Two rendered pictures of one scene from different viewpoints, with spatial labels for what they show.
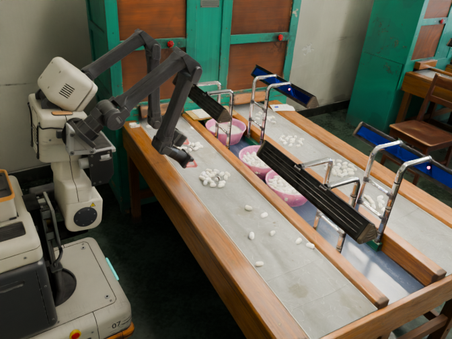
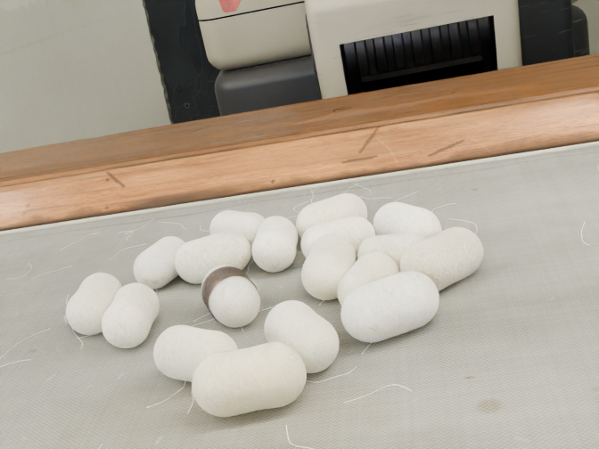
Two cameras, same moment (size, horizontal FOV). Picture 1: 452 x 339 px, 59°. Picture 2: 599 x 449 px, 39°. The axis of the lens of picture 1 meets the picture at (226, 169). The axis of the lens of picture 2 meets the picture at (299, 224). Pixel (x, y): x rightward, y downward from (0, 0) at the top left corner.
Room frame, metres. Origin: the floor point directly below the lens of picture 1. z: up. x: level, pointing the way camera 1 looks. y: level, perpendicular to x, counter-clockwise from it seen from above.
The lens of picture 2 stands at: (1.98, -0.18, 0.90)
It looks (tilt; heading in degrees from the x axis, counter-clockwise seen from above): 21 degrees down; 130
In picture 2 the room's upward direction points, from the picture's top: 12 degrees counter-clockwise
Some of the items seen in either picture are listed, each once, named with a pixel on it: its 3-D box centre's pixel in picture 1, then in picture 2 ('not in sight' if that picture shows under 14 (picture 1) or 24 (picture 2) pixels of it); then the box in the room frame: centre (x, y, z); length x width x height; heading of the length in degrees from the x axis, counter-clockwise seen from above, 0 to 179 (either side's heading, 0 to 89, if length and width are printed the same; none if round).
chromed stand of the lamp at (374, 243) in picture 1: (387, 194); not in sight; (1.49, -0.73, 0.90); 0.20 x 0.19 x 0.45; 30
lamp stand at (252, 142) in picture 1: (268, 113); not in sight; (2.33, -0.24, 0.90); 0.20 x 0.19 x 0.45; 30
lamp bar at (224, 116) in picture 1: (199, 94); not in sight; (2.09, 0.18, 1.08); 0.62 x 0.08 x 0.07; 30
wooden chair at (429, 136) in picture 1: (424, 132); not in sight; (3.25, -1.73, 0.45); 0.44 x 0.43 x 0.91; 30
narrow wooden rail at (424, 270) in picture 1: (300, 173); not in sight; (1.94, -0.42, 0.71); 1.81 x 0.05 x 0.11; 30
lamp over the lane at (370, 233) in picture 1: (309, 183); not in sight; (1.26, -0.31, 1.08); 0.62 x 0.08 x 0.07; 30
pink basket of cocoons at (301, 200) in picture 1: (289, 187); not in sight; (1.76, -0.34, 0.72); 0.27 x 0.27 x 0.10
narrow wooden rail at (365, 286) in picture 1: (251, 185); not in sight; (1.78, -0.14, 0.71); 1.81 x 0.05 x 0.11; 30
